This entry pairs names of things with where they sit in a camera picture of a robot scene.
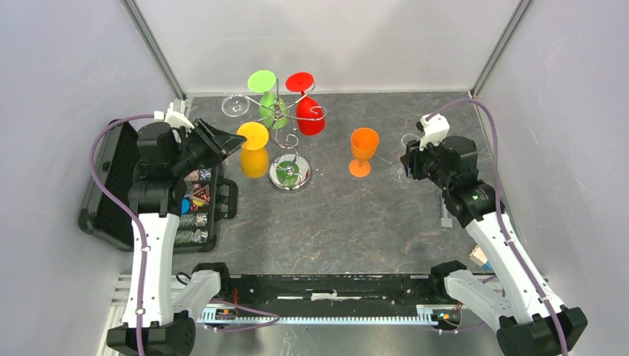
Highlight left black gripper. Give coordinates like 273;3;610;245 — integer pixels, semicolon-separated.
170;116;246;177

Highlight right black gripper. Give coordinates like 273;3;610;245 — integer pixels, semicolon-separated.
400;133;452;191

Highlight clear wine glass front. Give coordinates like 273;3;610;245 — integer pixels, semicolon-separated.
389;133;420;182

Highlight clear wine glass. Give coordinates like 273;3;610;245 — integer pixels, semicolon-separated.
389;133;420;182
221;94;251;117

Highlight orange wine glass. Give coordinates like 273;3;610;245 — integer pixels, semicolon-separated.
348;128;380;178

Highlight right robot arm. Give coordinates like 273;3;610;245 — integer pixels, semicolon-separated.
401;136;587;355

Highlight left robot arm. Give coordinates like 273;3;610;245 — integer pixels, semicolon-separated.
106;120;247;355

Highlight yellow wine glass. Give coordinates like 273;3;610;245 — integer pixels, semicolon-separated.
237;122;269;179

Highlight clear wine glass rear left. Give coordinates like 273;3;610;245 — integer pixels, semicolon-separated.
221;94;251;117

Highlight green wine glass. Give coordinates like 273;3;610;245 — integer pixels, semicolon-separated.
247;70;289;130

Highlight red wine glass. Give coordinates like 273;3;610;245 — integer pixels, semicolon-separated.
286;72;326;136

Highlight black poker chip case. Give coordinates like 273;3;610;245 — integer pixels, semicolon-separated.
78;120;238;253

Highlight white blue block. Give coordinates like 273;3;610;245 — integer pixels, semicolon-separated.
469;245;493;271

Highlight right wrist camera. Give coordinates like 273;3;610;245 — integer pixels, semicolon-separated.
418;113;450;151

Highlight grey metal bracket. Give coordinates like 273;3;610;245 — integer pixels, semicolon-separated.
438;194;453;231

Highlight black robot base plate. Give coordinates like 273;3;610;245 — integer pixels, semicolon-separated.
226;274;458;320

